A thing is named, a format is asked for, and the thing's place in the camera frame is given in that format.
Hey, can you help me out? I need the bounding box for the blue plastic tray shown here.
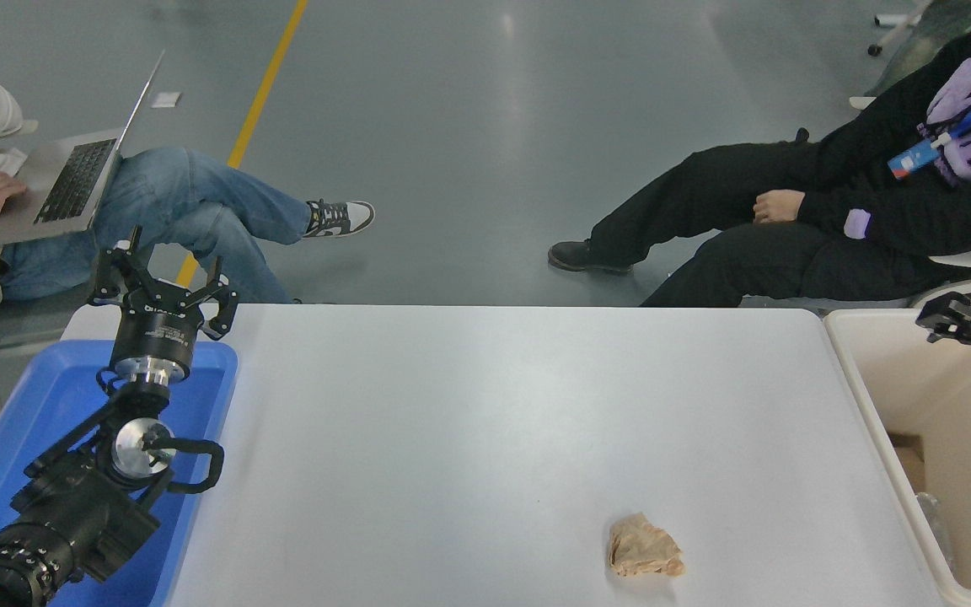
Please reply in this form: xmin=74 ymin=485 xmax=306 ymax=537
xmin=0 ymin=340 xmax=240 ymax=607

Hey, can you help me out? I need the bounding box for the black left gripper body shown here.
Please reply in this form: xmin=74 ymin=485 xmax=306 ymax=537
xmin=112 ymin=285 xmax=206 ymax=365

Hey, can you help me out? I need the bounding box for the grey chair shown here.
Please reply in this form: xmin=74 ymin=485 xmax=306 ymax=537
xmin=0 ymin=270 xmax=103 ymax=427

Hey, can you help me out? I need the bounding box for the foil plate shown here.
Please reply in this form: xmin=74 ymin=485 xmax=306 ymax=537
xmin=914 ymin=492 xmax=957 ymax=579

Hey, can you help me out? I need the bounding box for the blue id badge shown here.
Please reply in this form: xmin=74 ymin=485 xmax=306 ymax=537
xmin=887 ymin=138 xmax=943 ymax=180

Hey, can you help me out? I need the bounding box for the silver laptop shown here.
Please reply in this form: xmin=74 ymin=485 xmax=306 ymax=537
xmin=0 ymin=48 xmax=168 ymax=251

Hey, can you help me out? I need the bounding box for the crumpled tan paper ball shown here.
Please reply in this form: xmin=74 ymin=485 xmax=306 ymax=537
xmin=607 ymin=512 xmax=686 ymax=578

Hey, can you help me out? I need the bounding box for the large pale bin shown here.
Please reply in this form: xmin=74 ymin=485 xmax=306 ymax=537
xmin=823 ymin=308 xmax=971 ymax=607

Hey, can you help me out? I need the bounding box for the white wheeled chair base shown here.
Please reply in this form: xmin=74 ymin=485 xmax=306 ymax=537
xmin=866 ymin=0 xmax=931 ymax=58

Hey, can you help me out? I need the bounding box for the seated person with laptop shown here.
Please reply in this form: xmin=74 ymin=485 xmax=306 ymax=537
xmin=0 ymin=61 xmax=377 ymax=306

